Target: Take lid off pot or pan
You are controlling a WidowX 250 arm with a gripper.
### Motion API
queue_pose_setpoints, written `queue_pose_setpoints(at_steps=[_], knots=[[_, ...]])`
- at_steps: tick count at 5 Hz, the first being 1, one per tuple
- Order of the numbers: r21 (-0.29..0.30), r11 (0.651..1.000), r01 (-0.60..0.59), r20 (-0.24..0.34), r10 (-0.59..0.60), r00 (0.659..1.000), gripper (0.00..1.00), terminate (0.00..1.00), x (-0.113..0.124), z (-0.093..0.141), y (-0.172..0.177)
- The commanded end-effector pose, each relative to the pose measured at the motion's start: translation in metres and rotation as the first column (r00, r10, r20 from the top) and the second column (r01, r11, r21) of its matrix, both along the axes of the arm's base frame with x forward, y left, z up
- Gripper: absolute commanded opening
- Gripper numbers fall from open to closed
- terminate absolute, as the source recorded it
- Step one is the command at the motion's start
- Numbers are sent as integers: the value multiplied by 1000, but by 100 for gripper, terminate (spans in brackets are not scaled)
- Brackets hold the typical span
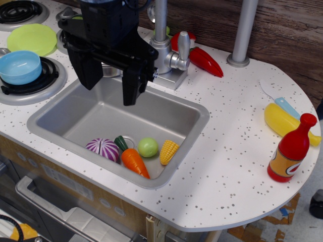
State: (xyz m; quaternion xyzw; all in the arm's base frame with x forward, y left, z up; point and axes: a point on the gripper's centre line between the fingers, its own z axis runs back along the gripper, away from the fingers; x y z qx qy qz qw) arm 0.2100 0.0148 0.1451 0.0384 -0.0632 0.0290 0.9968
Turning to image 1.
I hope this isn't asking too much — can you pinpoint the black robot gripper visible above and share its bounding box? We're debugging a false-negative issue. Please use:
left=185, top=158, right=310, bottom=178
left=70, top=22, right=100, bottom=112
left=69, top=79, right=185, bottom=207
left=58, top=1, right=158, bottom=106

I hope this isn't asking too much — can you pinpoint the small steel pot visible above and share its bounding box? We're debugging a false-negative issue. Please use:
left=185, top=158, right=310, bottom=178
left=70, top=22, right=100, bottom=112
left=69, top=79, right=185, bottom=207
left=101, top=63, right=122, bottom=78

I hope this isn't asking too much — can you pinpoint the grey toy sink basin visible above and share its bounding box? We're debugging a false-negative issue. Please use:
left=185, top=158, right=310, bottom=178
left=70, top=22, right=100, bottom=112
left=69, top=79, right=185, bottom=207
left=27, top=78, right=209, bottom=189

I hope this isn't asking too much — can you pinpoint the front left stove burner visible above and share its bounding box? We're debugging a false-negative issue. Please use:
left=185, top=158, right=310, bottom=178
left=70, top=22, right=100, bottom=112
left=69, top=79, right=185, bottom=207
left=1, top=57, right=67, bottom=106

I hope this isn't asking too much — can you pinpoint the silver toy faucet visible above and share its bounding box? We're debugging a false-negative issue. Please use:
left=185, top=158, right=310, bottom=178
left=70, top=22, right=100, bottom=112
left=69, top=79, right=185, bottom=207
left=146, top=1, right=190, bottom=90

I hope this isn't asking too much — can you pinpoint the green toy can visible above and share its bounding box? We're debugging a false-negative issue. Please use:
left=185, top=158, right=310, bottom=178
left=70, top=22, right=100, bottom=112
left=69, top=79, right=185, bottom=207
left=71, top=14, right=83, bottom=20

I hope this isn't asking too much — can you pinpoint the purple toy onion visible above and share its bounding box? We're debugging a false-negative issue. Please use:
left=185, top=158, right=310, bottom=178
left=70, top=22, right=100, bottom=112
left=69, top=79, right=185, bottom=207
left=85, top=138, right=119, bottom=162

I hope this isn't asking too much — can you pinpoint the red white toy mushroom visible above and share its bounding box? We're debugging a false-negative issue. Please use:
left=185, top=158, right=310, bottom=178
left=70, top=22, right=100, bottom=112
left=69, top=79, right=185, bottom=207
left=171, top=32, right=196, bottom=52

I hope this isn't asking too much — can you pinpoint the grey stove knob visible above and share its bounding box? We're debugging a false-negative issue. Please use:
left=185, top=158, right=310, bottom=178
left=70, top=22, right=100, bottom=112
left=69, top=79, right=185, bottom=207
left=56, top=7, right=78, bottom=21

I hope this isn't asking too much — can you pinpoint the green toy apple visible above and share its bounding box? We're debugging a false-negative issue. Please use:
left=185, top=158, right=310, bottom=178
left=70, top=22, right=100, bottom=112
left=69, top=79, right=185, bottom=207
left=138, top=137, right=158, bottom=157

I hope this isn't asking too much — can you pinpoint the green plastic plate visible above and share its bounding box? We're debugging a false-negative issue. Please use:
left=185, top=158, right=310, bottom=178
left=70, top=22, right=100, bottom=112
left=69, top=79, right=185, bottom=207
left=7, top=24, right=57, bottom=56

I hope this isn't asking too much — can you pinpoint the orange toy carrot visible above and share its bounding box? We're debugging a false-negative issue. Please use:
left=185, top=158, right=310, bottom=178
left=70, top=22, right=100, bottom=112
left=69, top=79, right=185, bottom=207
left=114, top=136, right=150, bottom=179

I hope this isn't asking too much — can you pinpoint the red toy chili pepper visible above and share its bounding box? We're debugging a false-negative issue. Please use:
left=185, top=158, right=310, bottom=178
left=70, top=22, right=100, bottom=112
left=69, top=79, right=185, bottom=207
left=189, top=47, right=224, bottom=78

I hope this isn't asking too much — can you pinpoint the blue plastic bowl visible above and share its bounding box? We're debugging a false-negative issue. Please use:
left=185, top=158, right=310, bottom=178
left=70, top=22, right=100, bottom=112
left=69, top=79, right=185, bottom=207
left=1, top=50, right=42, bottom=85

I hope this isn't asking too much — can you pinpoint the yellow toy corn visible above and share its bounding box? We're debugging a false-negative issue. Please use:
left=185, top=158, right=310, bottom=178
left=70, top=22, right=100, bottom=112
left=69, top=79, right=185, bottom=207
left=159, top=140, right=179, bottom=165

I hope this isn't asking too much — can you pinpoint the back left stove burner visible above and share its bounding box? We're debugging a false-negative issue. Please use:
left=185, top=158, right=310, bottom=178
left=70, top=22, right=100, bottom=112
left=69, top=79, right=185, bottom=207
left=1, top=1, right=49, bottom=32

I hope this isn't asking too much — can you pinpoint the grey vertical pole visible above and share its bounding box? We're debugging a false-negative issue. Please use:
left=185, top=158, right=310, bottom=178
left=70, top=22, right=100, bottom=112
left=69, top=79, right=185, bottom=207
left=227, top=1, right=250, bottom=68

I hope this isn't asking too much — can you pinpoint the white blue toy knife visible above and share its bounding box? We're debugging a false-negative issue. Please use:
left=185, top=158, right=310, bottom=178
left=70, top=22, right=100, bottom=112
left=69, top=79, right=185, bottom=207
left=259, top=79, right=301, bottom=119

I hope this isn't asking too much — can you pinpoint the yellow toy banana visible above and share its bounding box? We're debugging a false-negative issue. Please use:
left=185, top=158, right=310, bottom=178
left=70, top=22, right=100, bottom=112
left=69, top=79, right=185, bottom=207
left=263, top=102, right=322, bottom=147

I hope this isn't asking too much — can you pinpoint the yellow object bottom left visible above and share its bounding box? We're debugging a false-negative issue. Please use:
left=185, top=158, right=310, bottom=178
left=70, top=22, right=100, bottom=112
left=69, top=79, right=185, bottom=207
left=10, top=223, right=38, bottom=241

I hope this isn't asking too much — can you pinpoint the red ketchup bottle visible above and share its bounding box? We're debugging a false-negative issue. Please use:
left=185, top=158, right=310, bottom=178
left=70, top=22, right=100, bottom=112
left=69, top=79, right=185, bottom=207
left=267, top=113, right=317, bottom=183

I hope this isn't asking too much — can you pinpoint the oven door handle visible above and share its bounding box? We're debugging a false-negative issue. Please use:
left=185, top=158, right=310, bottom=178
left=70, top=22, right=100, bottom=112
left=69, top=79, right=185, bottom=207
left=15, top=175, right=142, bottom=242

